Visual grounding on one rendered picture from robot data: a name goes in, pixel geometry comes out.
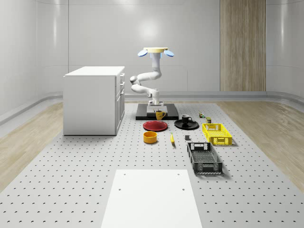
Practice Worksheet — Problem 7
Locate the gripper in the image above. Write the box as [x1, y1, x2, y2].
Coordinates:
[148, 100, 165, 112]

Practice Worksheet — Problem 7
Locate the black plate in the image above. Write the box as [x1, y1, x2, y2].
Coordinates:
[174, 119, 200, 130]

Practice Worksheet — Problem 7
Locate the dark grey basket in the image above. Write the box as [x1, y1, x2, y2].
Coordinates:
[187, 142, 224, 176]

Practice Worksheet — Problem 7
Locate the white cabinet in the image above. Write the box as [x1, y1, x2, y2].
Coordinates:
[63, 66, 126, 136]

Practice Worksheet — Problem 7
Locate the yellow basket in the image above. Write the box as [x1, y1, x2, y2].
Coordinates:
[202, 123, 233, 146]

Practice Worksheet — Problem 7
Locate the red plate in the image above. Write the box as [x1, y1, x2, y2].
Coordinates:
[142, 120, 169, 132]

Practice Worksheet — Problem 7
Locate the white board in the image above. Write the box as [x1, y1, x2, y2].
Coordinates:
[101, 169, 203, 228]

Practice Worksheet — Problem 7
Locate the yellow bowl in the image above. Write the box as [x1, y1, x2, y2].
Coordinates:
[143, 131, 158, 144]

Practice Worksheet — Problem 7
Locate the black stove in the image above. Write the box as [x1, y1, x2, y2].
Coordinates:
[135, 103, 180, 121]

